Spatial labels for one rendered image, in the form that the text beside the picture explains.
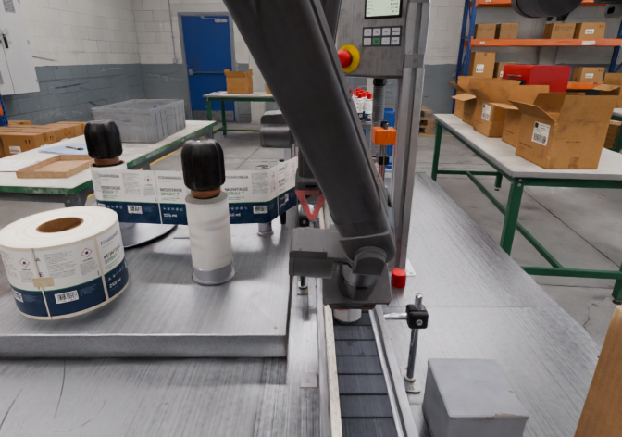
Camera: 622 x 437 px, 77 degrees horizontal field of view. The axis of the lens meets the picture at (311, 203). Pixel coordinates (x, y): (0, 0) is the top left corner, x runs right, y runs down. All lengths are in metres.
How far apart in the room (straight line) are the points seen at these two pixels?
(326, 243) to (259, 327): 0.28
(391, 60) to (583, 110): 1.62
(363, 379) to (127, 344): 0.41
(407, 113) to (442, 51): 7.67
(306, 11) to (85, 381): 0.68
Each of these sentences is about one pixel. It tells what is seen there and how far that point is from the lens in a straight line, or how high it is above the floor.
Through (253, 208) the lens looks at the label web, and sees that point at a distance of 1.03.
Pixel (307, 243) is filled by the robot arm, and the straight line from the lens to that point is 0.50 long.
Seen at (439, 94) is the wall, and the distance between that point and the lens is 8.59.
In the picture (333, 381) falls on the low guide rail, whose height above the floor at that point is 0.91.
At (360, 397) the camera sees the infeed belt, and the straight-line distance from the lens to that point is 0.62.
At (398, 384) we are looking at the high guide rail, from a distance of 0.53.
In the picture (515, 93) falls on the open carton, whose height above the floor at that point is 1.09.
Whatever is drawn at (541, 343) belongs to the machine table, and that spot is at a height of 0.83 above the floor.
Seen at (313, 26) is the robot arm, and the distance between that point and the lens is 0.28.
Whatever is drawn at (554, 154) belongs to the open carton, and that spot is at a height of 0.86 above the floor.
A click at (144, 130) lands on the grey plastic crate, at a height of 0.89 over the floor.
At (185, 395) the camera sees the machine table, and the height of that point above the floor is 0.83.
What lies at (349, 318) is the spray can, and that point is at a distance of 0.73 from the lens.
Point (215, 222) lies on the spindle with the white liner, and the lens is 0.81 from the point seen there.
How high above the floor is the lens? 1.33
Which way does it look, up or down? 20 degrees down
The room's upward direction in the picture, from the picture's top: straight up
